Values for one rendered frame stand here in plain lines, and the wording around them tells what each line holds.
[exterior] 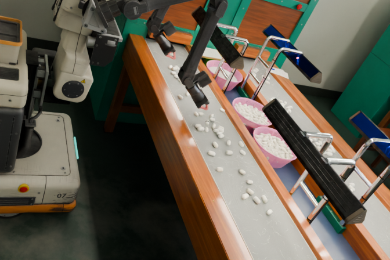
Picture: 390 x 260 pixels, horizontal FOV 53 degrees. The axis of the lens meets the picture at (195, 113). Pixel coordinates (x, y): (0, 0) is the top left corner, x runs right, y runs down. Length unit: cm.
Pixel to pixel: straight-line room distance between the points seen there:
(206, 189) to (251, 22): 161
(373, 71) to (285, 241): 335
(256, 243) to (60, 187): 105
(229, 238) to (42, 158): 115
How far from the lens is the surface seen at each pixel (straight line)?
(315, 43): 470
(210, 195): 160
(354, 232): 199
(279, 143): 222
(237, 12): 281
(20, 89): 176
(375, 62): 477
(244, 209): 167
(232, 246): 147
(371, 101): 472
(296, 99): 277
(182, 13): 267
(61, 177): 213
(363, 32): 506
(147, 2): 164
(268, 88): 277
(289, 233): 171
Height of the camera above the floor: 179
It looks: 31 degrees down
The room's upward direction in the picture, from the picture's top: 25 degrees clockwise
